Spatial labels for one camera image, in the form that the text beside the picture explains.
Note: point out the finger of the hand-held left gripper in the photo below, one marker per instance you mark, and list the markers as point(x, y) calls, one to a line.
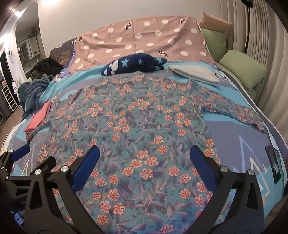
point(21, 149)
point(48, 163)

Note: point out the beige pillow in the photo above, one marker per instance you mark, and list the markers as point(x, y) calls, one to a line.
point(216, 23)

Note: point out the teal and grey shirt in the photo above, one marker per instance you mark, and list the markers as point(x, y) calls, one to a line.
point(229, 135)

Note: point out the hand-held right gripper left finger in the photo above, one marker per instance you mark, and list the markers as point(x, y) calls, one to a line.
point(86, 166)

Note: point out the black clothes pile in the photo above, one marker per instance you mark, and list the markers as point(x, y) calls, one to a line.
point(47, 66)

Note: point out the folded white garment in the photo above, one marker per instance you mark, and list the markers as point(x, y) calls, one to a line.
point(195, 72)

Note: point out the purple patterned cloth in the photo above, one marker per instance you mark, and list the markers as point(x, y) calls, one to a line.
point(60, 51)

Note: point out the teal floral garment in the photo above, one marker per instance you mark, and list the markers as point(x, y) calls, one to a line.
point(139, 126)

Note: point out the folded pink garment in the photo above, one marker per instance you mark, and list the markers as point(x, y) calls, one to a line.
point(36, 121)

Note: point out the green pillow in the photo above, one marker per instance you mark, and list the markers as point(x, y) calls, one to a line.
point(213, 45)
point(243, 67)

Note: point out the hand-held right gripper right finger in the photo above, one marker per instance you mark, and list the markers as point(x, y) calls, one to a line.
point(200, 164)

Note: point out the beige curtain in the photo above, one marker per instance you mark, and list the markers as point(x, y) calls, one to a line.
point(265, 45)

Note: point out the storage shelf rack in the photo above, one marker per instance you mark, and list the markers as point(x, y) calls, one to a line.
point(7, 99)

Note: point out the navy star fleece garment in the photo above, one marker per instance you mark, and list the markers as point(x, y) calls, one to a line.
point(135, 64)

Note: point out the pink polka dot sheet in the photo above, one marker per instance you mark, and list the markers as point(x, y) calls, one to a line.
point(146, 38)

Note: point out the black smartphone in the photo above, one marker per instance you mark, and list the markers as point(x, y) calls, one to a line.
point(273, 164)

